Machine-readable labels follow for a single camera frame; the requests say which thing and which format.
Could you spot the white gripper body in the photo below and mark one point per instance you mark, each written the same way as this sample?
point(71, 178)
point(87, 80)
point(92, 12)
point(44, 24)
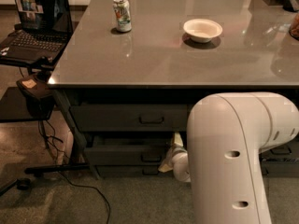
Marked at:
point(179, 161)

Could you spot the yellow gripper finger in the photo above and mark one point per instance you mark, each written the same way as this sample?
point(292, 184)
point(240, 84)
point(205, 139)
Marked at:
point(177, 140)
point(165, 167)

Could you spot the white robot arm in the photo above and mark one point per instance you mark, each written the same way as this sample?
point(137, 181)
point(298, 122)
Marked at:
point(226, 132)

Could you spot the white bowl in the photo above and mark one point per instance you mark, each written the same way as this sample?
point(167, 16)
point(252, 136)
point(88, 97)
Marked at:
point(202, 30)

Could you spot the green white soda can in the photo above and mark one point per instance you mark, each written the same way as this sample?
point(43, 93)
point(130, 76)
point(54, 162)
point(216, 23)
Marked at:
point(123, 17)

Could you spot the black laptop stand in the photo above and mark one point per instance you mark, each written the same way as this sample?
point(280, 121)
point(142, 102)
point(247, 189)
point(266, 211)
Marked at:
point(32, 100)

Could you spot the brown object right edge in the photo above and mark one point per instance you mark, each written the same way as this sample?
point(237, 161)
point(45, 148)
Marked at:
point(294, 28)

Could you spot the black laptop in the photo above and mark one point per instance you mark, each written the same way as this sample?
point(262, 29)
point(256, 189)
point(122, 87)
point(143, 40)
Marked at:
point(46, 28)

